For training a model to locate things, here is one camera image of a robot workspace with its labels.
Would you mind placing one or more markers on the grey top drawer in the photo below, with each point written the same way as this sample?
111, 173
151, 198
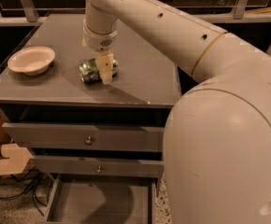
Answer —
91, 128

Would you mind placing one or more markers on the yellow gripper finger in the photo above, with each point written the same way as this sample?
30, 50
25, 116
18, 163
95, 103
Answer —
104, 62

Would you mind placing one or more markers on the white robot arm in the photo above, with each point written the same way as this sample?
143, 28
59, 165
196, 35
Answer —
217, 138

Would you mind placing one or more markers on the dark low cabinet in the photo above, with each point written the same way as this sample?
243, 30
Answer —
258, 34

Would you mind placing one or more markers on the grey middle drawer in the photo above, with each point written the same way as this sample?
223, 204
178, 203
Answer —
98, 162

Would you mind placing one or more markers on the metal railing frame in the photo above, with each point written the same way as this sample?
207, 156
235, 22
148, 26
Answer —
32, 10

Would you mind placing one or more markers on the crushed green can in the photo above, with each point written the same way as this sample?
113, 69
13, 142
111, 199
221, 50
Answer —
89, 72

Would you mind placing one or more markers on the grey drawer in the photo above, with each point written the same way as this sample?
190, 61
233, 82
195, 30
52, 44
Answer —
91, 128
85, 199
98, 162

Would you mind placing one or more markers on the grey bottom drawer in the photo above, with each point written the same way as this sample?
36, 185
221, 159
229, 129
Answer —
85, 199

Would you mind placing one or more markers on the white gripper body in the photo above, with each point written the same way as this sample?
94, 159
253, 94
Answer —
100, 42

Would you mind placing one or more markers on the grey drawer cabinet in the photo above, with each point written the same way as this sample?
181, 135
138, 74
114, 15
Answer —
146, 78

